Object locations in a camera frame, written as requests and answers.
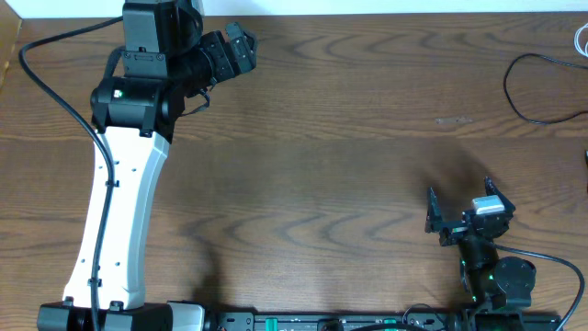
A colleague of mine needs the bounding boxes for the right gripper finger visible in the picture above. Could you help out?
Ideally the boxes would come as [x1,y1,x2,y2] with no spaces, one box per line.
[424,188,443,233]
[484,177,515,212]

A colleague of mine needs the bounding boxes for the black usb cable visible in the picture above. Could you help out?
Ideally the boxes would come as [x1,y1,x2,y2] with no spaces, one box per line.
[502,52,588,194]

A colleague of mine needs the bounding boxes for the white usb cable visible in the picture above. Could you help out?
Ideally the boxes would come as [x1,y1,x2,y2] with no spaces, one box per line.
[573,22,588,58]

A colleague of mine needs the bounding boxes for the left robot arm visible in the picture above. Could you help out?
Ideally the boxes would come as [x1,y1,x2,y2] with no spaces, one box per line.
[37,1,258,330]

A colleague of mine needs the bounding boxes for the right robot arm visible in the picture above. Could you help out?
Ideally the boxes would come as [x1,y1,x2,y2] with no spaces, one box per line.
[424,177,537,330]

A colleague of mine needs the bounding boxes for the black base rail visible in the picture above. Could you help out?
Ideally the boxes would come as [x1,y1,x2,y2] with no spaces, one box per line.
[202,303,561,331]

